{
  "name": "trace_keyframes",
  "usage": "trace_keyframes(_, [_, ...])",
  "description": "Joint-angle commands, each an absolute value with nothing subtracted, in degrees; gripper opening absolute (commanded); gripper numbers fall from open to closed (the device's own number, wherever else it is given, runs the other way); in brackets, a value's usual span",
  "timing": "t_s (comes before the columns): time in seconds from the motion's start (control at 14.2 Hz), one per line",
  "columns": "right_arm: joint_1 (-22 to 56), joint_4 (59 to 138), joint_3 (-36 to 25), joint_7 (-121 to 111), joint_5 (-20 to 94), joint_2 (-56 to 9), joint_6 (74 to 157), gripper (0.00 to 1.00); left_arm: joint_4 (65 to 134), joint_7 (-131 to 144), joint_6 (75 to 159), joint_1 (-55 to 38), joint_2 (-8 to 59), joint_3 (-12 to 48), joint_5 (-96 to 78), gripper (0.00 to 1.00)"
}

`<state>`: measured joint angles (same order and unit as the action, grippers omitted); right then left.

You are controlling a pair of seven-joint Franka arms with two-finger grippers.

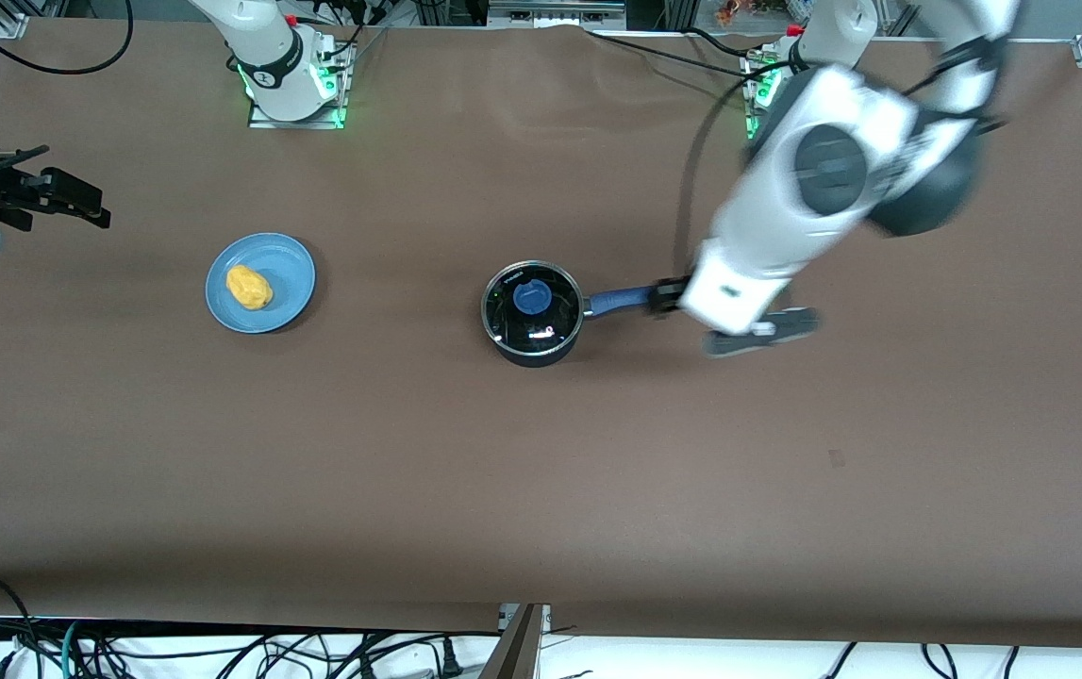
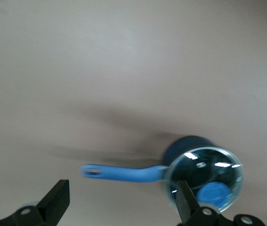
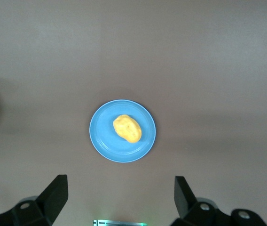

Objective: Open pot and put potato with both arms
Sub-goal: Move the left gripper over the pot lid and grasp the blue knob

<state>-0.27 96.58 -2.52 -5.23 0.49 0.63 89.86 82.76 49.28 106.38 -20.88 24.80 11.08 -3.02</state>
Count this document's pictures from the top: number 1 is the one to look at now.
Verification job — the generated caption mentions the glass lid with blue knob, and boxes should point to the glass lid with blue knob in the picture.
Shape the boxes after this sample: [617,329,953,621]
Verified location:
[484,262,585,353]

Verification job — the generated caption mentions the yellow potato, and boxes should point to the yellow potato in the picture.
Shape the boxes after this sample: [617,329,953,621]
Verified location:
[225,265,275,311]

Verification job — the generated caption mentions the brown table cover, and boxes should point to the brown table cover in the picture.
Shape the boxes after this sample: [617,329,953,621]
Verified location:
[0,19,1082,635]

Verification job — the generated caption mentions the blue plate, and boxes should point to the blue plate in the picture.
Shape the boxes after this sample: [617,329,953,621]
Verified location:
[205,232,317,335]

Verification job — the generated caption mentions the grey metal box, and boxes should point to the grey metal box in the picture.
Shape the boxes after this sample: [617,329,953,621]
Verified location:
[487,0,628,29]

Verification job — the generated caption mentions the aluminium profile beam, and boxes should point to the aluminium profile beam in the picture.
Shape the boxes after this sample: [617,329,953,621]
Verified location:
[479,604,553,679]

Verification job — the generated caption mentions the black pot with blue handle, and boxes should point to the black pot with blue handle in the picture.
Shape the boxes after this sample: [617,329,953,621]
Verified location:
[482,261,664,369]

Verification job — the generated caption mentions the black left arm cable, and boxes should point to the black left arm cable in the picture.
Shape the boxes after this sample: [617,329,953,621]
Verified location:
[673,36,1013,279]

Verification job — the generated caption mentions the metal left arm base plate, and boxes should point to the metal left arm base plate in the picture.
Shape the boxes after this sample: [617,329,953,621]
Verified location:
[741,42,787,142]

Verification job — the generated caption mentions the long black table cable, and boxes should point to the long black table cable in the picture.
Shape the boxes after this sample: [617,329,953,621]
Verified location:
[586,31,760,81]

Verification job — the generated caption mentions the short black table cable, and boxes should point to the short black table cable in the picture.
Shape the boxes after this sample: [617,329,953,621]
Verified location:
[682,26,763,59]

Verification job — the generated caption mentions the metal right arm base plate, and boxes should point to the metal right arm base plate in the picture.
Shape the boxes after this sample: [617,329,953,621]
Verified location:
[248,28,355,130]

